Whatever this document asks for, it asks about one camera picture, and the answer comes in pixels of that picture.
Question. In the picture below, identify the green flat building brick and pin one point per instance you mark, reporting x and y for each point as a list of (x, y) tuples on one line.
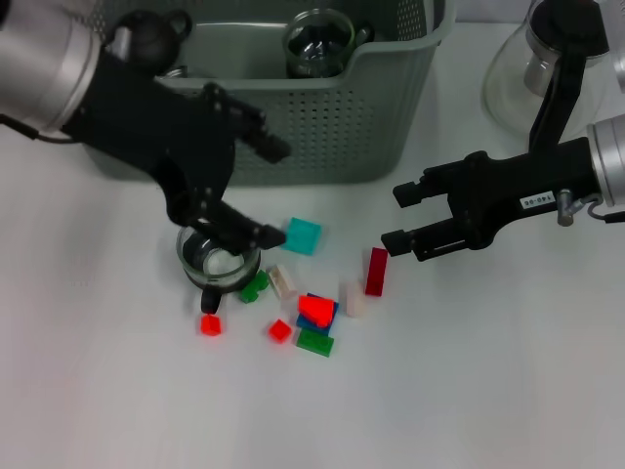
[(315, 343)]

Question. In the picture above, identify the dark red long brick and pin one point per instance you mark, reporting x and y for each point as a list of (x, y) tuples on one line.
[(376, 273)]

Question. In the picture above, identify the red sloped building brick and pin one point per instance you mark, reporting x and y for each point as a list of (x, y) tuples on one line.
[(316, 309)]

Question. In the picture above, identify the green notched building brick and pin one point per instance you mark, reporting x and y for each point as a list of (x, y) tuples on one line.
[(253, 290)]

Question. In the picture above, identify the small red building brick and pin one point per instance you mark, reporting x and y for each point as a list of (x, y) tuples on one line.
[(211, 325), (279, 331)]

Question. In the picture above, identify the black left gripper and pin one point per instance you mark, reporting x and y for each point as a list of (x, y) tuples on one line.
[(146, 127)]

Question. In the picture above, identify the pale pink building brick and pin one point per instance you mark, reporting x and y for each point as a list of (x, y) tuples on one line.
[(352, 300)]

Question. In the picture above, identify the teal square building brick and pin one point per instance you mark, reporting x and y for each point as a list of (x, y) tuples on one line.
[(305, 237)]

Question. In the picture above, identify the blue building brick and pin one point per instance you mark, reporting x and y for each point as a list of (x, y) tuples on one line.
[(304, 323)]

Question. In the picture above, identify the black clay teapot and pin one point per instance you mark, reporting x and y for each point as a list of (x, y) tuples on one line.
[(151, 39)]

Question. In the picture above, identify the grey-green perforated storage bin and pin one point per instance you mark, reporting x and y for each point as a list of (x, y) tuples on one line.
[(342, 127)]

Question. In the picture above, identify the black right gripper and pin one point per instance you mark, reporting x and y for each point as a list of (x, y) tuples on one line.
[(512, 190)]

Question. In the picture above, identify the translucent white building brick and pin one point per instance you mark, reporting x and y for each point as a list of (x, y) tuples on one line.
[(283, 283)]

